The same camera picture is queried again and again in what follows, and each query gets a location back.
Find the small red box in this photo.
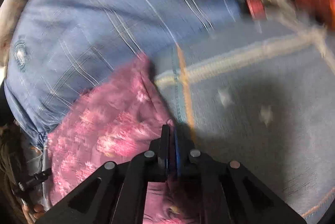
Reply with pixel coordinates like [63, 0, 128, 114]
[245, 0, 267, 19]

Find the person's left hand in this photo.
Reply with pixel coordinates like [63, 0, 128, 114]
[21, 199, 45, 222]

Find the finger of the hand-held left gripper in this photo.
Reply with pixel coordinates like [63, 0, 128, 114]
[18, 168, 52, 191]

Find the grey striped bedsheet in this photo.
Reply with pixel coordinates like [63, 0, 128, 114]
[26, 10, 335, 224]

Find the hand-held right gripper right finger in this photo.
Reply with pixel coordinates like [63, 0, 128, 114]
[171, 128, 307, 224]

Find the dark olive fleece blanket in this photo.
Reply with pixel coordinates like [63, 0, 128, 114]
[0, 124, 29, 214]

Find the purple floral garment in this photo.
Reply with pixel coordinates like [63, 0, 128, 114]
[46, 52, 210, 224]

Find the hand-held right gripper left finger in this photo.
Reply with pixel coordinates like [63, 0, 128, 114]
[35, 124, 170, 224]

